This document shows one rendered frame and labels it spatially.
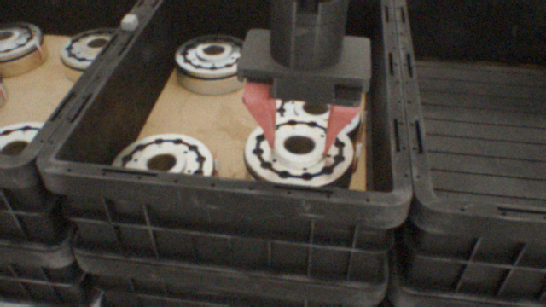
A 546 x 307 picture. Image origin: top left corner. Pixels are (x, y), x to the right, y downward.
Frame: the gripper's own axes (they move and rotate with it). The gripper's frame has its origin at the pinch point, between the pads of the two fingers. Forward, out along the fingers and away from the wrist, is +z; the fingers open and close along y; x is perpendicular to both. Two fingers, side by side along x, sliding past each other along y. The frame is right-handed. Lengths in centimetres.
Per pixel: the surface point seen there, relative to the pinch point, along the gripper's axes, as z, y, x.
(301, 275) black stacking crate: 8.0, -1.4, 9.0
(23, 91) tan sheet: 7.8, 37.1, -14.1
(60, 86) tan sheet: 7.7, 32.7, -15.9
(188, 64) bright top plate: 4.4, 15.8, -18.6
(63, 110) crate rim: -2.2, 21.4, 1.7
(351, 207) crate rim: -2.0, -4.6, 9.7
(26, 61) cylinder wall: 6.2, 38.7, -18.7
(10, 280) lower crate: 16.7, 29.6, 8.2
